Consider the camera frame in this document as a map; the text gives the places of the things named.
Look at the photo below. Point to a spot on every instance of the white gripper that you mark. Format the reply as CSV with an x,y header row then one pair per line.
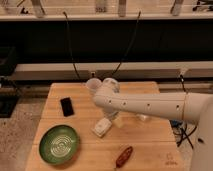
x,y
113,119

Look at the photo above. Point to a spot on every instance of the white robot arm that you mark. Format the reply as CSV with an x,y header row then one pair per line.
x,y
193,108

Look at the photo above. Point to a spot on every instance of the green ceramic bowl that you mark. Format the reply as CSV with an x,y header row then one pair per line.
x,y
59,144

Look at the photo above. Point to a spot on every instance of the white plastic bottle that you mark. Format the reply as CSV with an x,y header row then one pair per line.
x,y
143,118

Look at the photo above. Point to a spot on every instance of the brown red sausage toy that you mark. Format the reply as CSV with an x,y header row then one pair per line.
x,y
124,156

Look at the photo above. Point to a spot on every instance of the clear plastic cup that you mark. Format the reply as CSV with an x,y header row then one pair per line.
x,y
92,85

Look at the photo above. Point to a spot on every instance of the black smartphone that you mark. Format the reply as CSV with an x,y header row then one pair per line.
x,y
67,108

